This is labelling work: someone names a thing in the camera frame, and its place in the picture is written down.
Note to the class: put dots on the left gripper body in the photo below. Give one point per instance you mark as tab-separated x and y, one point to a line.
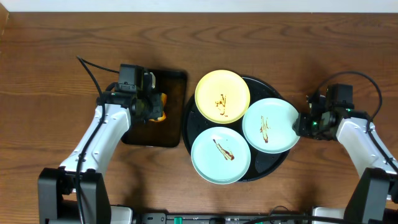
157	106

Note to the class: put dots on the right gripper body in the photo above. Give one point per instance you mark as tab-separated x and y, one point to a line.
311	127

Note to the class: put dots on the green and orange sponge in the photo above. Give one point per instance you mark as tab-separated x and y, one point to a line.
163	100

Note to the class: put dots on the light blue plate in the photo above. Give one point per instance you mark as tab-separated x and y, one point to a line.
220	155
268	125

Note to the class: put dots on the yellow plate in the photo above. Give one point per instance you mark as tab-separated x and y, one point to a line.
222	96

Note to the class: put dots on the light blue plate front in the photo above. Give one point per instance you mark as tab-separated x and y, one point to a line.
220	155

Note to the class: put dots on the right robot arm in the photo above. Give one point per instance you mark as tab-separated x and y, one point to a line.
376	166

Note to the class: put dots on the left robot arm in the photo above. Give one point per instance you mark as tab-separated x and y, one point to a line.
75	192

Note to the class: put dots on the black rectangular tray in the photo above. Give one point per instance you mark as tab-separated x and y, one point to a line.
167	132

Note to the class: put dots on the black round tray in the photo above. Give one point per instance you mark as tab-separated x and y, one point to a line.
262	164

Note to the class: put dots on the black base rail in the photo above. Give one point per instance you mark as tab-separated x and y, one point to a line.
163	218

